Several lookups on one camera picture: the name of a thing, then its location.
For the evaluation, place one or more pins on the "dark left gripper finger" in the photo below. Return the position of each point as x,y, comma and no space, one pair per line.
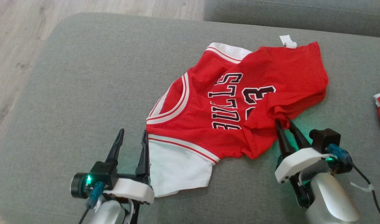
144,155
116,149

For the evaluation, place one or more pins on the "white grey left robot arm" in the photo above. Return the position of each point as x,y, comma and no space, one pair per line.
110,213

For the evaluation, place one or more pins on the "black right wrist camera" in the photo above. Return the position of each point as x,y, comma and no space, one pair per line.
323,138

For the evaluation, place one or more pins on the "small grey sofa seat cushion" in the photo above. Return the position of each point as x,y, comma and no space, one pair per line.
302,15

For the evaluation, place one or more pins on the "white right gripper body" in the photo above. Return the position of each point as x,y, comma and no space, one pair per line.
298,163

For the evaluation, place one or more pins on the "red basketball jersey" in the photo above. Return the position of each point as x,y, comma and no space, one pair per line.
270,74

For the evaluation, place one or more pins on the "large grey sofa seat cushion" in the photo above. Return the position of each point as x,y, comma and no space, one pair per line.
84,93

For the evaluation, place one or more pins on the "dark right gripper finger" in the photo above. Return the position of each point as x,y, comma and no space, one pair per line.
300,140
284,143

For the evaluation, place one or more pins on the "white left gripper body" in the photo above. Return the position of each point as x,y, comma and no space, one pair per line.
130,189

